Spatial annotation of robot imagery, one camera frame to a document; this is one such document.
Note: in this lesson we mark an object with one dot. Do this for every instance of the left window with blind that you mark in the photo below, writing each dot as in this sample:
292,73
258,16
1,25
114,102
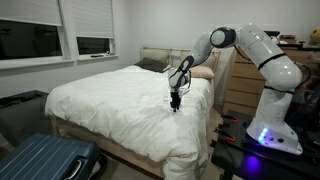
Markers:
33,33

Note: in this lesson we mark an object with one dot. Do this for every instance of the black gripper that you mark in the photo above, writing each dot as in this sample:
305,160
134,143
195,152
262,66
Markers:
175,99

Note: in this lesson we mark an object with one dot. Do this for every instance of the orange black clamp near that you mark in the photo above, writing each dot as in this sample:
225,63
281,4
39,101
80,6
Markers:
226,136

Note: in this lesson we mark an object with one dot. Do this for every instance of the beige headboard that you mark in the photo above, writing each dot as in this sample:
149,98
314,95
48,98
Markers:
174,56

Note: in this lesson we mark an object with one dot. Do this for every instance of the black robot table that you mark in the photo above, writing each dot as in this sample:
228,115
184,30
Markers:
249,160

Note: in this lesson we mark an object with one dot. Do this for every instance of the wooden dresser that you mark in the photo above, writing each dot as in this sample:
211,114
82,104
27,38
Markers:
244,87

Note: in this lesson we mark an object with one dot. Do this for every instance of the orange black clamp far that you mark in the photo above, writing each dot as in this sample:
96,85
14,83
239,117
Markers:
230,118

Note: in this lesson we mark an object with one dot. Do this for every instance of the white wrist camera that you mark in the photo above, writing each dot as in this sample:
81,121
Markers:
184,90

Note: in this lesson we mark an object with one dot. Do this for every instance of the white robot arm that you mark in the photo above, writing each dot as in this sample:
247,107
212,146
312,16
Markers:
282,76

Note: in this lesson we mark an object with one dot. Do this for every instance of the pink pillow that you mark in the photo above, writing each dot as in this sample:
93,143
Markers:
202,72

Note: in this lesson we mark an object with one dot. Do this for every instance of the dark grey pillow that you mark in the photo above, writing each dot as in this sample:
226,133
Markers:
153,65

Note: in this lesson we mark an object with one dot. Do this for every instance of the white bed duvet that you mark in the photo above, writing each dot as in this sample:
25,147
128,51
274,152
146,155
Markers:
127,106

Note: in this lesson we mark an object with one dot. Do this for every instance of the wooden bed frame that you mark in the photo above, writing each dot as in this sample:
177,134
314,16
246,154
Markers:
109,147

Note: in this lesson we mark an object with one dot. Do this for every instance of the blue hard suitcase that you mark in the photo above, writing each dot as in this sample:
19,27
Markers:
49,157

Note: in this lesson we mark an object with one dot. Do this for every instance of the dark storage bin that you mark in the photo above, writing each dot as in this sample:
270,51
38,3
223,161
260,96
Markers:
22,115

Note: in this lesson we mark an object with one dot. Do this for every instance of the window with blind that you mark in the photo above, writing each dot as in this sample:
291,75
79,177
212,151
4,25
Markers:
33,33
93,21

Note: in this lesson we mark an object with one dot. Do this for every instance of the orange black clamp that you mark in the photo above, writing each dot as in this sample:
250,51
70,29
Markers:
226,136
230,118

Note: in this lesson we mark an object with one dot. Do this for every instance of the right window with blind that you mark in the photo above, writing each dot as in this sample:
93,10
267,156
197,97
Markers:
93,21

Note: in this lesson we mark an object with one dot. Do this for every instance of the white jar lid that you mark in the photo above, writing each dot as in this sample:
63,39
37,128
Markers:
166,98

